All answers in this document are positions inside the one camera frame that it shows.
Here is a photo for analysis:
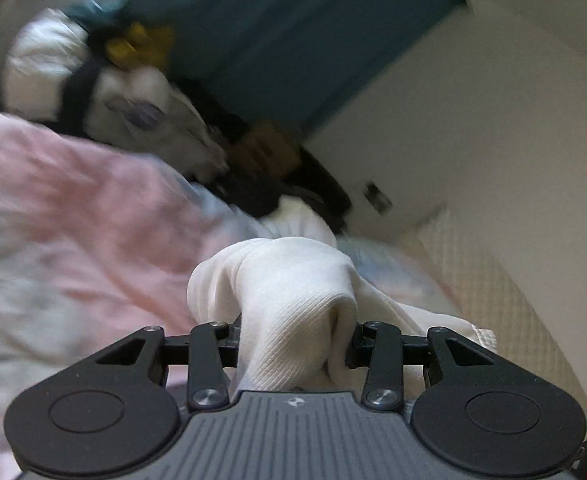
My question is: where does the teal cloth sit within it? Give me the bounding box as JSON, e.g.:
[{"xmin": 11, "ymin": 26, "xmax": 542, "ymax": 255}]
[{"xmin": 66, "ymin": 0, "xmax": 130, "ymax": 24}]

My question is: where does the white puffy quilt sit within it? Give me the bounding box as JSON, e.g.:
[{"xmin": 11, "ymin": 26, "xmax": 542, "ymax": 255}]
[{"xmin": 4, "ymin": 7, "xmax": 119, "ymax": 122}]

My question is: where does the white knit garment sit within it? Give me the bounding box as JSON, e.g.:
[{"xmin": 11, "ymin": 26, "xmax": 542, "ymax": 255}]
[{"xmin": 188, "ymin": 236, "xmax": 497, "ymax": 395}]

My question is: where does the black strap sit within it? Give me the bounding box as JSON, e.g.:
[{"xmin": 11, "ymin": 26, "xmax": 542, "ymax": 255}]
[{"xmin": 58, "ymin": 57, "xmax": 110, "ymax": 136}]

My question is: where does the small white cloth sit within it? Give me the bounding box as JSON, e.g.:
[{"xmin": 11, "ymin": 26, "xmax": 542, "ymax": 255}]
[{"xmin": 261, "ymin": 195, "xmax": 339, "ymax": 248}]

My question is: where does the cream quilted headboard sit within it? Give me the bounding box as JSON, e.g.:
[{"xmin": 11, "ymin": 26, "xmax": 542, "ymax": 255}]
[{"xmin": 398, "ymin": 205, "xmax": 587, "ymax": 411}]

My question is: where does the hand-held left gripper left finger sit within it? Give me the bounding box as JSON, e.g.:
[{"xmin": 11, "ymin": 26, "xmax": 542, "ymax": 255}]
[{"xmin": 94, "ymin": 321, "xmax": 242, "ymax": 409}]

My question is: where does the white printed shirt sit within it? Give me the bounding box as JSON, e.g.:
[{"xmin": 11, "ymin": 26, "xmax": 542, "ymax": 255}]
[{"xmin": 86, "ymin": 67, "xmax": 229, "ymax": 181}]

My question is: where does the teal curtain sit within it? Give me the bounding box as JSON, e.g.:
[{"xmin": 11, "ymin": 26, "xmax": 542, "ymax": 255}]
[{"xmin": 124, "ymin": 0, "xmax": 469, "ymax": 136}]

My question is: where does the yellow cloth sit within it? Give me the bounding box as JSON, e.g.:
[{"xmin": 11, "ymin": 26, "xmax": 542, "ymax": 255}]
[{"xmin": 104, "ymin": 22, "xmax": 177, "ymax": 68}]

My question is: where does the pink floral bedsheet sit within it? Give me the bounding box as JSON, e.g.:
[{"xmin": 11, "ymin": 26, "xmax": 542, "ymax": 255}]
[{"xmin": 0, "ymin": 100, "xmax": 467, "ymax": 480}]

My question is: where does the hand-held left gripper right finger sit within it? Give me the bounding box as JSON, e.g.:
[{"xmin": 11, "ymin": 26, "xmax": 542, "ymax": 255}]
[{"xmin": 345, "ymin": 321, "xmax": 495, "ymax": 408}]

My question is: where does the brown box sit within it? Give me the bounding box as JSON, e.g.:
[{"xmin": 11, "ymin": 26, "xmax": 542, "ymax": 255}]
[{"xmin": 231, "ymin": 120, "xmax": 299, "ymax": 181}]

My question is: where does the wall outlet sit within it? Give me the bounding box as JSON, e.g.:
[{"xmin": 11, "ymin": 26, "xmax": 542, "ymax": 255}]
[{"xmin": 363, "ymin": 182, "xmax": 394, "ymax": 216}]

